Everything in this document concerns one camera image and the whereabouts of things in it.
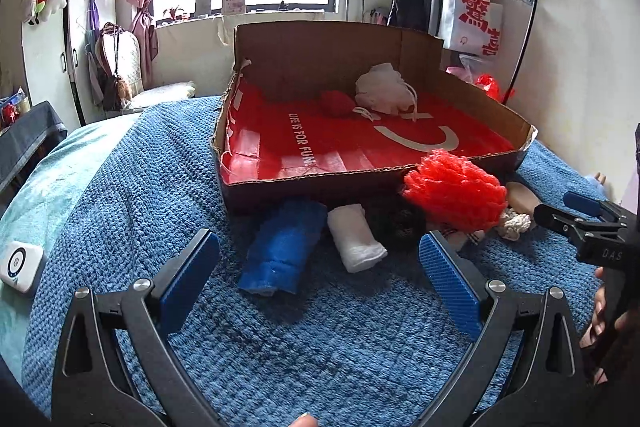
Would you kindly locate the white power bank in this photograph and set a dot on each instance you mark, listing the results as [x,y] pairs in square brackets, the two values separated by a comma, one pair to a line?
[17,267]

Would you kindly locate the red plastic bag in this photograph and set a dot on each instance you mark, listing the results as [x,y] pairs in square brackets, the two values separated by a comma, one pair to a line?
[492,88]

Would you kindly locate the teal bed sheet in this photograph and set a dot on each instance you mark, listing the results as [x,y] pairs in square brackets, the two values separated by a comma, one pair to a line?
[45,207]

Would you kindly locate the white mesh bath pouf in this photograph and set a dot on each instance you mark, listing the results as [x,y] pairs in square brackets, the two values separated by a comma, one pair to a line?
[382,89]

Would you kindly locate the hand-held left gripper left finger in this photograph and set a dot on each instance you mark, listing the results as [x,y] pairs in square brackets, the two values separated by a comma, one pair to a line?
[191,278]

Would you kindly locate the person's right forearm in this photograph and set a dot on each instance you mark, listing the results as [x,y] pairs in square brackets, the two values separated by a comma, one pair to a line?
[620,372]

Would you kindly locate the windowsill picture card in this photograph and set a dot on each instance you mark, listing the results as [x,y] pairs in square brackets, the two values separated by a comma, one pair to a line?
[234,0]

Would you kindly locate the white pillow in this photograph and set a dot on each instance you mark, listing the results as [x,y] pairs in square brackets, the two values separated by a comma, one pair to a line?
[165,93]

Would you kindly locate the black scrunchie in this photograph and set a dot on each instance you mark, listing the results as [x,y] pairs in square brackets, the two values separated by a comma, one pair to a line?
[395,224]

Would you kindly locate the small white towel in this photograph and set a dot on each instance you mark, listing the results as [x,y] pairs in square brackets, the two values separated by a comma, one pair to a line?
[356,239]

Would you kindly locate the group of bottles and toys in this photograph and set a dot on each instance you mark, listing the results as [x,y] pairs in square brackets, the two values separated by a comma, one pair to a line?
[12,107]

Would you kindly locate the small grey frame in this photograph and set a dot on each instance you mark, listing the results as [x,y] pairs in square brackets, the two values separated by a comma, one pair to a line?
[203,4]

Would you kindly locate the white wardrobe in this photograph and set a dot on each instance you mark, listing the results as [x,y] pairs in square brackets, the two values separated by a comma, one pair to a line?
[47,57]

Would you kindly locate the brown cardboard box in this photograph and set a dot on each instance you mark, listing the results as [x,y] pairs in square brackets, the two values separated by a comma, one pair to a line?
[310,52]

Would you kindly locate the red printed box liner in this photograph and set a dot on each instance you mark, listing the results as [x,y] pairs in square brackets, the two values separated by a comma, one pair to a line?
[320,142]

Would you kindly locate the small red soft ball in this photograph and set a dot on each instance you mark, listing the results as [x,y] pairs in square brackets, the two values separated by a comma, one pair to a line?
[337,103]

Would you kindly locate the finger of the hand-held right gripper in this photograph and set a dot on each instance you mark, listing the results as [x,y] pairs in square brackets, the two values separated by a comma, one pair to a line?
[555,218]
[582,204]

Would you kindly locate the white red-print paper bag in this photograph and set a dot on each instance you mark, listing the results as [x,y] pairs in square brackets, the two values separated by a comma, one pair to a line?
[465,19]

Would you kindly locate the hanging beige bag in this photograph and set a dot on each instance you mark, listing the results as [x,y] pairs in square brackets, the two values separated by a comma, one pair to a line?
[120,62]

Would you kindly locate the small red plant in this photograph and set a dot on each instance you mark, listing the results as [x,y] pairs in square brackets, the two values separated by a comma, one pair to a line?
[175,13]

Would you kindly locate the desk with dark cloth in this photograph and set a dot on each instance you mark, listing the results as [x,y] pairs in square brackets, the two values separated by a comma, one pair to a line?
[30,142]

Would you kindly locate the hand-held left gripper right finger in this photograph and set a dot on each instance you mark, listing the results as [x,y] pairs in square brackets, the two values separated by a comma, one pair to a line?
[450,283]

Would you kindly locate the red mesh bath pouf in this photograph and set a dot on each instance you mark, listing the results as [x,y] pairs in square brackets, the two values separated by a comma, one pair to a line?
[452,189]

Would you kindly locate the person's right hand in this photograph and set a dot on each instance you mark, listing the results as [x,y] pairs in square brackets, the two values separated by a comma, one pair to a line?
[601,303]

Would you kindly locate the pink plastic bag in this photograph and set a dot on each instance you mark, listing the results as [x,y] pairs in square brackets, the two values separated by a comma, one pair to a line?
[457,73]

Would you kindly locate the person's left hand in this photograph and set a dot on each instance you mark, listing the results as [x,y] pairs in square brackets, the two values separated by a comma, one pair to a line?
[305,421]

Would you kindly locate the blue towel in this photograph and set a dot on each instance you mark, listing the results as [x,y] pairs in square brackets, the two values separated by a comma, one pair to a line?
[282,247]

